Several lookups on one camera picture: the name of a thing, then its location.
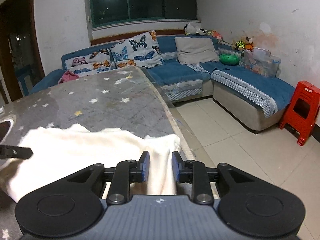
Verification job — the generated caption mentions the left butterfly pillow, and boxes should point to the left butterfly pillow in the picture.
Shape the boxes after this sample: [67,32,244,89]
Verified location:
[65,48,116,77]

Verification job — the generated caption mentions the right butterfly pillow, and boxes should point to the right butterfly pillow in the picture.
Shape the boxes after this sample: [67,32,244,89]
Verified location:
[110,30,164,69]

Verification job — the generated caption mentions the yellow orange plush toys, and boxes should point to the yellow orange plush toys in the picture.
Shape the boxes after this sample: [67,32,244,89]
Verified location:
[232,36,254,51]

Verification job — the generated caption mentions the blue corner sofa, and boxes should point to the blue corner sofa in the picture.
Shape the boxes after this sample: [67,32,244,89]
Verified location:
[31,36,294,133]

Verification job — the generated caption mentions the butterfly pillow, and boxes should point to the butterfly pillow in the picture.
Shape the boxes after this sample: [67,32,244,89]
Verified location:
[65,48,116,77]
[110,30,164,69]

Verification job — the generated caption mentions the black white plush toy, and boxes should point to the black white plush toy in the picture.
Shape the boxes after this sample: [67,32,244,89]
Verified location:
[184,23,212,36]

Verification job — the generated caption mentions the grey star tablecloth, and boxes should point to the grey star tablecloth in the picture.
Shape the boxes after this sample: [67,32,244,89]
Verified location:
[1,67,192,239]

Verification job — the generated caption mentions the pink cloth on sofa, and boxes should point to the pink cloth on sofa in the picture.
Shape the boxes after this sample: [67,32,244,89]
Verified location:
[58,70,79,84]

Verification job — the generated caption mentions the dark green framed window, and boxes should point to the dark green framed window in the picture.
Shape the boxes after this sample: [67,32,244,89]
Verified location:
[90,0,197,28]

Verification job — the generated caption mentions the grey plain cushion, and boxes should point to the grey plain cushion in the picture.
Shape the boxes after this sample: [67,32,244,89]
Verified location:
[175,37,219,65]

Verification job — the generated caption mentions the round black induction cooktop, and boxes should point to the round black induction cooktop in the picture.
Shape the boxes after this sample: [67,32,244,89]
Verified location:
[0,114,16,144]

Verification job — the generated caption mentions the clear plastic storage box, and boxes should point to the clear plastic storage box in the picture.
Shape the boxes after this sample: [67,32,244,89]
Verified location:
[243,47,281,77]

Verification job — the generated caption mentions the red plastic stool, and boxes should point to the red plastic stool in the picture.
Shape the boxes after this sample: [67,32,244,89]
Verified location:
[279,81,319,146]

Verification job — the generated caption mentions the cream garment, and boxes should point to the cream garment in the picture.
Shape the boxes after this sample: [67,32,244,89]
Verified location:
[1,124,180,202]

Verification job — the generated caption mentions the green round bowl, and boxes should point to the green round bowl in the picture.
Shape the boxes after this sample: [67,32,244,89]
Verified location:
[219,54,240,66]

